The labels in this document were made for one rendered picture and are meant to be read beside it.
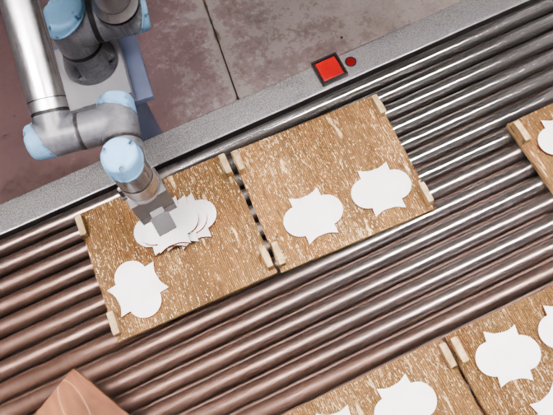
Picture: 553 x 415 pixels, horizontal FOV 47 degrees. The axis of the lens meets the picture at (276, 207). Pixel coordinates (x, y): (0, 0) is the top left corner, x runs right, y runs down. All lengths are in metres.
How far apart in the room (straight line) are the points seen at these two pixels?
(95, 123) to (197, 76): 1.66
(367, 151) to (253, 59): 1.37
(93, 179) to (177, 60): 1.34
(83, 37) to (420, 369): 1.15
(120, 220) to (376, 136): 0.69
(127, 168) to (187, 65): 1.79
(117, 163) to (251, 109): 0.61
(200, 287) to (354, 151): 0.52
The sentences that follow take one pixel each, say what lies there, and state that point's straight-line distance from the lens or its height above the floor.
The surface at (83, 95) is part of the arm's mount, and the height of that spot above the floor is 0.92.
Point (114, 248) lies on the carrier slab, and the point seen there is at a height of 0.94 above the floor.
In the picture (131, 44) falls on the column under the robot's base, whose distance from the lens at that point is 1.98.
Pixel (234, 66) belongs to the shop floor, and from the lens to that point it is 2.92.
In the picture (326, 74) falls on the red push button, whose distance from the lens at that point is 1.76.
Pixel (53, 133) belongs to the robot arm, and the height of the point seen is 1.35.
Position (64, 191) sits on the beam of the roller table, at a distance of 1.76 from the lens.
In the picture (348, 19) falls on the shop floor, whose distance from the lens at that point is 3.03.
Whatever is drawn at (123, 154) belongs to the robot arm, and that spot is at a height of 1.37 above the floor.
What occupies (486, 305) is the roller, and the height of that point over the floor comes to 0.92.
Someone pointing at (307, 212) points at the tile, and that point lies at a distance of 1.56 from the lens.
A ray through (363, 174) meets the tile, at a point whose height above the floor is 0.95.
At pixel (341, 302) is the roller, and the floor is 0.92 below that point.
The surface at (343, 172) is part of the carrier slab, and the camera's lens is 1.62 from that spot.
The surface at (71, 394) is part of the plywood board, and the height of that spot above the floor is 1.04.
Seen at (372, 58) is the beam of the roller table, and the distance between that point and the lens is 1.81.
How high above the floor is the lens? 2.41
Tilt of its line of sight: 69 degrees down
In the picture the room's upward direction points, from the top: 12 degrees counter-clockwise
